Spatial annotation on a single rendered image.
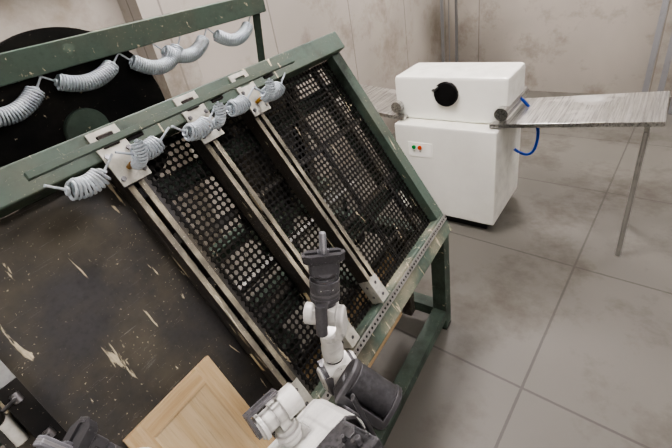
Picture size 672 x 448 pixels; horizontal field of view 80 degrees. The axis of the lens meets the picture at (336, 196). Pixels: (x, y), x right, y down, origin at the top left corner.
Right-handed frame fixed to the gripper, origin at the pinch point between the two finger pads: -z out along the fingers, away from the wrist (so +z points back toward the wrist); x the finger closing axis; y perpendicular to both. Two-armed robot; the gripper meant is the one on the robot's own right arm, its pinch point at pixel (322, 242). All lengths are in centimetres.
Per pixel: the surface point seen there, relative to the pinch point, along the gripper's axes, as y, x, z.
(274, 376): 16, 16, 55
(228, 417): 8, 32, 61
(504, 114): 173, -171, -16
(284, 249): 43.8, 8.3, 19.4
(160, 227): 28, 49, 0
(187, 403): 6, 44, 51
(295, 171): 66, 0, -7
